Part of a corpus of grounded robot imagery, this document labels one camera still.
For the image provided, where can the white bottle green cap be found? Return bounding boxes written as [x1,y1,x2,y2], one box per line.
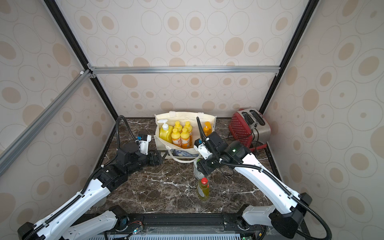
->
[194,159,205,180]

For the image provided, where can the cream starry night tote bag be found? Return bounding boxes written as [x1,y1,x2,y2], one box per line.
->
[154,111,217,163]

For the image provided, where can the yellow-green bottle red cap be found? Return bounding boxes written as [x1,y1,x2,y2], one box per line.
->
[197,178,210,199]

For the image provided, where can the yellow pump dish soap bottle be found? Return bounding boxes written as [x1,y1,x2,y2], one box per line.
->
[158,119,173,144]

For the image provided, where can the orange bottle yellow cap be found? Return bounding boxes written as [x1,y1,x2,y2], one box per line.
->
[185,121,193,139]
[181,128,191,149]
[171,128,182,147]
[174,121,183,133]

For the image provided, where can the orange pump dish soap bottle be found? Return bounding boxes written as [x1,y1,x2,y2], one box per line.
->
[203,122,212,137]

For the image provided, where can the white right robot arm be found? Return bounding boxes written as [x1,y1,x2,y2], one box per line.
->
[194,140,312,239]

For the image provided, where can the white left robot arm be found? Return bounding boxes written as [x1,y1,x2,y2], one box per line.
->
[18,150,163,240]

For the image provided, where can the red and silver toaster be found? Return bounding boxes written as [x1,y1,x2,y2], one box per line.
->
[229,108,271,151]

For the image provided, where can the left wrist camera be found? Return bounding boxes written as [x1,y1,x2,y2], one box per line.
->
[137,134,152,155]

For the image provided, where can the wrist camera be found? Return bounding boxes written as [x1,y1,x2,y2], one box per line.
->
[194,132,229,161]
[137,134,152,155]

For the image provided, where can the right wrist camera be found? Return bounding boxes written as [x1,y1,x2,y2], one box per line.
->
[194,132,229,161]

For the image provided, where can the black toaster power cord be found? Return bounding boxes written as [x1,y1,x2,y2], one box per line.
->
[236,127,262,151]

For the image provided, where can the black base frame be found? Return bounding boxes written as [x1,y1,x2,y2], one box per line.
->
[53,212,313,240]

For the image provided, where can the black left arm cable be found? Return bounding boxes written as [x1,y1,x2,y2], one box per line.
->
[22,115,139,240]

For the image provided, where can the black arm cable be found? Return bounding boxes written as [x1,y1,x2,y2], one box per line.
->
[196,116,333,240]
[22,115,139,240]

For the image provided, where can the silver horizontal back rail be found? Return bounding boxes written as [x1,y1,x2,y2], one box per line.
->
[88,66,280,74]

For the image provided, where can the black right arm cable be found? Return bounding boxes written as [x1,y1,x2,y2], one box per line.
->
[196,116,333,240]

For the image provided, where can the silver left side rail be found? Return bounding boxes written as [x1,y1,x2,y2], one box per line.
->
[1,70,91,175]

